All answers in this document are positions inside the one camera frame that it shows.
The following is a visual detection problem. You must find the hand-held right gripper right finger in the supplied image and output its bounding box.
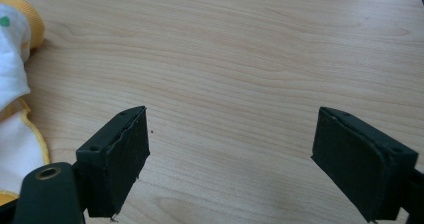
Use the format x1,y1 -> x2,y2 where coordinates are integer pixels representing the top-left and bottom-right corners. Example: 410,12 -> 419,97
311,106 -> 420,223

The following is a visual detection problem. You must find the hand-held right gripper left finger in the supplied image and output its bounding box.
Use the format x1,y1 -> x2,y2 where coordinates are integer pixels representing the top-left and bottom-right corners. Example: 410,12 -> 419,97
75,105 -> 151,219

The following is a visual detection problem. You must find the white garment with yellow trim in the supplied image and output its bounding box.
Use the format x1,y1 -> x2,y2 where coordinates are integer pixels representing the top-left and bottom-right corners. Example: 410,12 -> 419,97
0,0 -> 52,207

